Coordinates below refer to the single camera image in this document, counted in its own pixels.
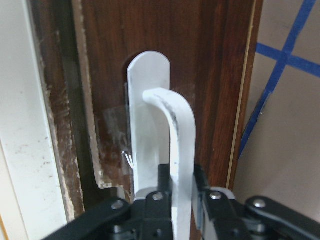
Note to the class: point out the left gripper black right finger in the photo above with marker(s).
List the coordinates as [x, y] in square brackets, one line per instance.
[215, 217]

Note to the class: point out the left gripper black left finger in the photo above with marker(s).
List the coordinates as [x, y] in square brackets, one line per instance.
[158, 208]

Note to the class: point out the cream white cabinet body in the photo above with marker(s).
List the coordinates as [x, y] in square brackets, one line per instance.
[31, 202]

